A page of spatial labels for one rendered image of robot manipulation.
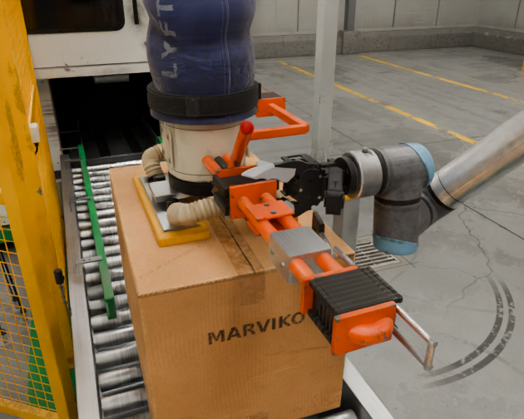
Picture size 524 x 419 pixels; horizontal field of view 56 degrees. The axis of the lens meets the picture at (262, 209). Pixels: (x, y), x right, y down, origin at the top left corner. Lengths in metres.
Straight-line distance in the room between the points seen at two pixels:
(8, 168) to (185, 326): 0.74
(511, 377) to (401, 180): 1.62
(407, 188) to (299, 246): 0.36
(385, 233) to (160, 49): 0.55
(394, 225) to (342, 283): 0.42
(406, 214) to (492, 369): 1.55
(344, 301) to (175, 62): 0.57
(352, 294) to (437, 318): 2.10
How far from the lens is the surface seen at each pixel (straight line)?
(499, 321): 2.75
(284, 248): 0.65
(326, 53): 3.94
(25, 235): 1.52
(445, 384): 2.31
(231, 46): 0.95
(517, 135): 1.02
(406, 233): 1.00
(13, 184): 1.46
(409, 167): 0.95
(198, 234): 0.96
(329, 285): 0.57
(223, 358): 0.96
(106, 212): 2.40
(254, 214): 0.74
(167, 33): 0.95
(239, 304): 0.89
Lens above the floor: 1.55
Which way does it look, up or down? 26 degrees down
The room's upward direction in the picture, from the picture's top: straight up
